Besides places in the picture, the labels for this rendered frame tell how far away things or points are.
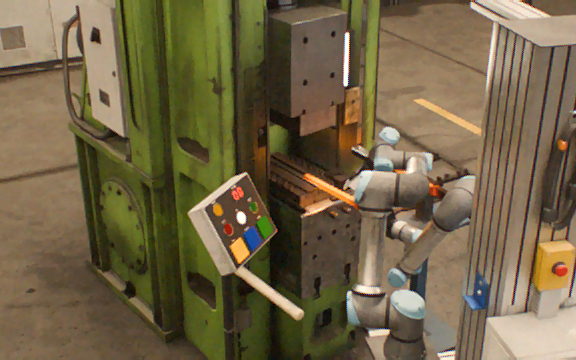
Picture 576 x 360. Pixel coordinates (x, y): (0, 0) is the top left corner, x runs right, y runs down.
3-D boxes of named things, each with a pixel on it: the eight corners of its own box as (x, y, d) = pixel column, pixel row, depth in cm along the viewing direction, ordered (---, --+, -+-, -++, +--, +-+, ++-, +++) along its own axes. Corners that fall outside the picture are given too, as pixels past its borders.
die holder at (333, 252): (361, 272, 381) (365, 191, 361) (301, 300, 360) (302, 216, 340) (290, 227, 420) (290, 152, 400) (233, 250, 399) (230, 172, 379)
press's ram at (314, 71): (358, 98, 345) (362, 8, 327) (291, 118, 323) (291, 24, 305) (299, 74, 374) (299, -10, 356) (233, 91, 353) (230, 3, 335)
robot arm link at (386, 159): (402, 164, 292) (404, 144, 300) (372, 162, 294) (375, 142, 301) (401, 178, 298) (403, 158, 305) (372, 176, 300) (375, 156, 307)
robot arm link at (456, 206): (470, 215, 271) (401, 296, 301) (481, 202, 280) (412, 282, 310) (444, 194, 273) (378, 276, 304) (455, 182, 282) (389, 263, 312)
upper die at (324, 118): (335, 125, 341) (335, 105, 337) (300, 136, 330) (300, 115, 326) (277, 98, 371) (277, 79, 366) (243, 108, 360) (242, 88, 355)
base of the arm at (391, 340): (432, 362, 268) (435, 339, 263) (391, 369, 265) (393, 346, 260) (416, 336, 281) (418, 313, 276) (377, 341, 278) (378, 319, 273)
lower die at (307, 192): (333, 196, 357) (333, 179, 353) (299, 209, 346) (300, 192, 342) (278, 165, 387) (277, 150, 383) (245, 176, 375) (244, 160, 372)
